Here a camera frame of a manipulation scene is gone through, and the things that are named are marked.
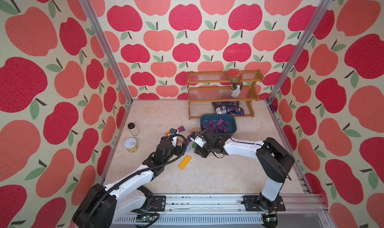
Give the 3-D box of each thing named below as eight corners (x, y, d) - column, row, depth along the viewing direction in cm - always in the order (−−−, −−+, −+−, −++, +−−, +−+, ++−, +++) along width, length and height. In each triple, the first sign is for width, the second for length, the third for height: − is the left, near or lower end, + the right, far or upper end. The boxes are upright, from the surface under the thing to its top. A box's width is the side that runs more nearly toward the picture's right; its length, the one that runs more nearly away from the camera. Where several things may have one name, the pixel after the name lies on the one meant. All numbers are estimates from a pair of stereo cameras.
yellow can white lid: (125, 152, 94) (122, 148, 89) (128, 142, 99) (125, 137, 94) (136, 152, 94) (134, 148, 89) (139, 142, 99) (137, 137, 94)
